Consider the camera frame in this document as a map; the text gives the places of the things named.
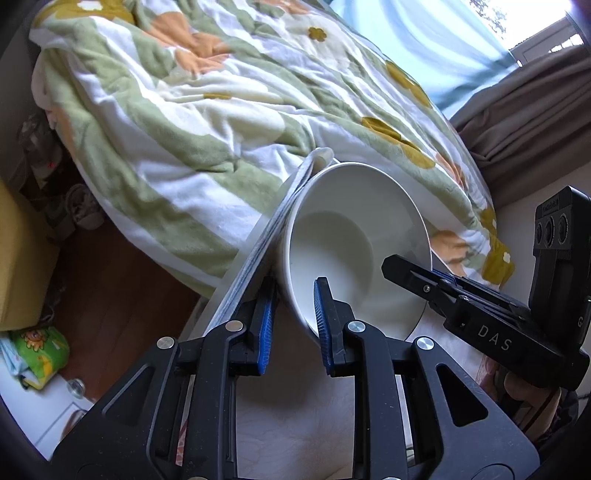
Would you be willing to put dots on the light blue curtain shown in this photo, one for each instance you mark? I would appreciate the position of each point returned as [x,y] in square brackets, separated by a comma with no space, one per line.
[415,46]

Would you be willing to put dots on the person's right hand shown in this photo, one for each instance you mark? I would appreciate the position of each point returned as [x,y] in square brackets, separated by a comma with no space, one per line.
[531,401]

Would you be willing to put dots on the window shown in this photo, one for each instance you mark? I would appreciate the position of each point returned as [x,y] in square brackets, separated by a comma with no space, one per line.
[545,41]

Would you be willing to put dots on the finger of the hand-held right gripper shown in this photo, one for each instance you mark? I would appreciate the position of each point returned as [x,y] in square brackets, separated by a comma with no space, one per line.
[494,295]
[415,277]

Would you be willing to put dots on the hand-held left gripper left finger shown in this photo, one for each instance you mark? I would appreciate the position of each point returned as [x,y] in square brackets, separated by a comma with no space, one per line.
[265,332]

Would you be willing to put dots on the brown curtain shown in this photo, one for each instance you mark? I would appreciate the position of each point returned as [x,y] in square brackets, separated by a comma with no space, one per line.
[521,129]

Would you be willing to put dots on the grey slipper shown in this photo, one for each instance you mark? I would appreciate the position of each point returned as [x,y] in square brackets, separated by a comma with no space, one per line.
[85,207]

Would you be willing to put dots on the yellow box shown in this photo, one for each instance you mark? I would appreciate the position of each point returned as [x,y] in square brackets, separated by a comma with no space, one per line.
[23,258]

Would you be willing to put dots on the green floral blanket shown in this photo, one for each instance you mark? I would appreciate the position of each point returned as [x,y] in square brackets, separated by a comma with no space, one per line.
[207,115]

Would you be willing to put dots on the small glass jar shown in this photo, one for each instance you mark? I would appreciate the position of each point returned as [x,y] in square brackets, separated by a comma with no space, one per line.
[76,387]

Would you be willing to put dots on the white printed tablecloth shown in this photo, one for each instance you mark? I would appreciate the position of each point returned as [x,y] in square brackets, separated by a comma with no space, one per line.
[295,415]

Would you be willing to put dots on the green printed packet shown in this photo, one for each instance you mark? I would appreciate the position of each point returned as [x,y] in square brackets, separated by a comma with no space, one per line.
[41,350]

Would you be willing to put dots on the dark patterned cloth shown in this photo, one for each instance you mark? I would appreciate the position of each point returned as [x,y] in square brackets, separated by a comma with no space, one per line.
[41,161]

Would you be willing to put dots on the large white deep plate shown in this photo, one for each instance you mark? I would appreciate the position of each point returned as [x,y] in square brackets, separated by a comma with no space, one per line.
[351,230]

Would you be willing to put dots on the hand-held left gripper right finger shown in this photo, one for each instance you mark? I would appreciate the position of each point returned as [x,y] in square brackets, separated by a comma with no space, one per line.
[322,332]

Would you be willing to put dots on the white cabinet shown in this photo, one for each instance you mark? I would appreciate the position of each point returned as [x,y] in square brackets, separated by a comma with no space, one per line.
[37,415]

